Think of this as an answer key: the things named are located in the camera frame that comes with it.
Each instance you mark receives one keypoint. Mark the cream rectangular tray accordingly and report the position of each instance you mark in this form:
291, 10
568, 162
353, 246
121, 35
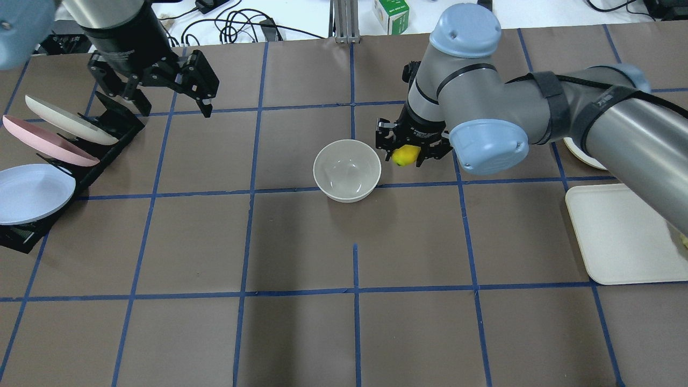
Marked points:
622, 239

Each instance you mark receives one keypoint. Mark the yellow lemon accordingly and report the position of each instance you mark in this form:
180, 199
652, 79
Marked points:
406, 155

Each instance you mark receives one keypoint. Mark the cream plate in rack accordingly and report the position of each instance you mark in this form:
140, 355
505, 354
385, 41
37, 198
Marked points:
69, 122

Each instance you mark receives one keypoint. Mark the white ceramic bowl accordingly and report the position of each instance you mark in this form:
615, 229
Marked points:
347, 170

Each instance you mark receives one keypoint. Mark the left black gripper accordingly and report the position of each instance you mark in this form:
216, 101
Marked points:
127, 42

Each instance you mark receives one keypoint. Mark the black dish rack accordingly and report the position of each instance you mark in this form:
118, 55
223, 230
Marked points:
118, 121

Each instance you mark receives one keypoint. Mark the cream round plate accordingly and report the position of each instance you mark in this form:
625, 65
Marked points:
582, 156

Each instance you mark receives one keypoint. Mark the aluminium frame post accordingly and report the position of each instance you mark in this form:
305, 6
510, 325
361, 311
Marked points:
344, 22

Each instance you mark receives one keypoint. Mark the black power adapter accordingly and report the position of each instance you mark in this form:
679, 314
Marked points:
206, 6

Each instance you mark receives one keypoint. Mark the sliced yellow fruit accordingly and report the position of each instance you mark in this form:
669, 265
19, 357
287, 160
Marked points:
683, 240

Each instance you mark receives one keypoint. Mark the green white box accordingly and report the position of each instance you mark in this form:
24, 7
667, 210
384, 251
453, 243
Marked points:
393, 16

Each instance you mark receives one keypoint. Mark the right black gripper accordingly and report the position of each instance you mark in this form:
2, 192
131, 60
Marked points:
421, 128

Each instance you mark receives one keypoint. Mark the lavender plate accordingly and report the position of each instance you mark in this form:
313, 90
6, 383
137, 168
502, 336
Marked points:
33, 192

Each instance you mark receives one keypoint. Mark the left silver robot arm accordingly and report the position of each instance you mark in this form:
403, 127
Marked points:
25, 24

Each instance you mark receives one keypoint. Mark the pink plate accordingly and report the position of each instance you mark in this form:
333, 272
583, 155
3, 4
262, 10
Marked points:
47, 142

